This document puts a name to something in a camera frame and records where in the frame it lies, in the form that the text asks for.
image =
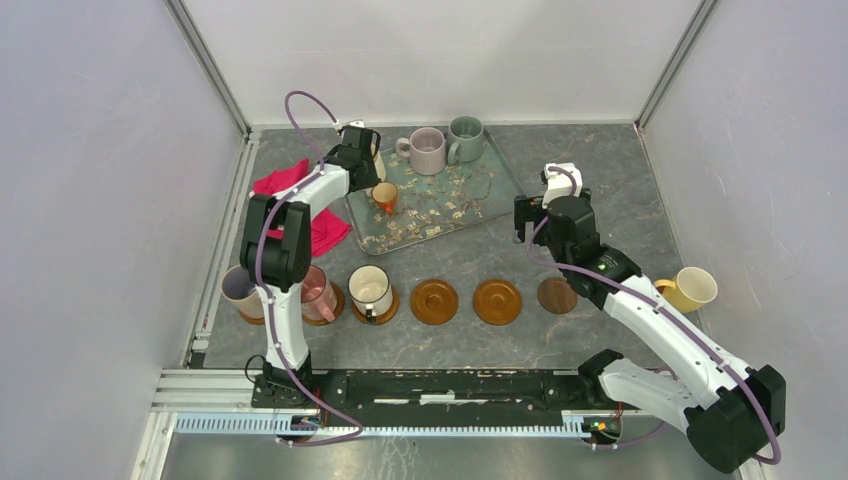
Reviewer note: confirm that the cream mug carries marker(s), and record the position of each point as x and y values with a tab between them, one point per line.
379	166

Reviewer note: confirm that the beige pink-handled mug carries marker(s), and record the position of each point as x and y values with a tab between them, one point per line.
240	291

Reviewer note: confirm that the wooden coaster five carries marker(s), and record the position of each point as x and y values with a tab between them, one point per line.
497	302

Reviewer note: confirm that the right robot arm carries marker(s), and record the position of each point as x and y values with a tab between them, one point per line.
730	412

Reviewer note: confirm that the wooden coaster two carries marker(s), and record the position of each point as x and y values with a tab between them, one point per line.
434	302

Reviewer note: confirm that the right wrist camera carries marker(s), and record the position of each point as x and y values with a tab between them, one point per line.
563	179

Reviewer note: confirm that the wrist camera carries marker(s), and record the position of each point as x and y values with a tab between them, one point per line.
340	126
563	179

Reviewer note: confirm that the lilac mug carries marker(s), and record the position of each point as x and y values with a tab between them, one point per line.
425	150

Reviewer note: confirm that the white black-rimmed mug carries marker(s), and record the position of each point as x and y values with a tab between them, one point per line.
372	293

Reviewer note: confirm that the wooden coaster three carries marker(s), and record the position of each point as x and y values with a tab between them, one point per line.
340	303

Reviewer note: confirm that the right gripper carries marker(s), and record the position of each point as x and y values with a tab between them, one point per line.
524	212

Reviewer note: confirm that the yellow mug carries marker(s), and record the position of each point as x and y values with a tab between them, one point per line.
690	289

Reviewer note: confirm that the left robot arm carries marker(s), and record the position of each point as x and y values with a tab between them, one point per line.
276	247

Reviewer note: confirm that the green mug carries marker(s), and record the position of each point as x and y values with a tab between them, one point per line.
465	139

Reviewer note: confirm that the red cloth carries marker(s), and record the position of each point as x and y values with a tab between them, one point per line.
327	229

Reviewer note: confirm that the wooden coaster one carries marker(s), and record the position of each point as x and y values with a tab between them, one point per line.
391	314

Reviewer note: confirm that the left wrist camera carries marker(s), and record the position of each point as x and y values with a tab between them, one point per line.
340	126

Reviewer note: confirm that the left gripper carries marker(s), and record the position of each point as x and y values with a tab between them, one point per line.
372	178

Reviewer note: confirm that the pink mug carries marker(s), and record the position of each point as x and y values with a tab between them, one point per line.
317	297

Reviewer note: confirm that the wooden coaster four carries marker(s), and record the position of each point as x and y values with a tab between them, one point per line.
252	317

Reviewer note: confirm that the small orange cup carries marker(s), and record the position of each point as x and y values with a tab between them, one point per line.
385	196

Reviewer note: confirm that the floral serving tray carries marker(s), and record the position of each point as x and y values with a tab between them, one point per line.
459	196

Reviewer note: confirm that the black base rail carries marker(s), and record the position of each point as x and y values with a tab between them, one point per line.
433	398

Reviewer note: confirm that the dark walnut coaster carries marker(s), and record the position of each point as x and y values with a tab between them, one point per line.
556	296

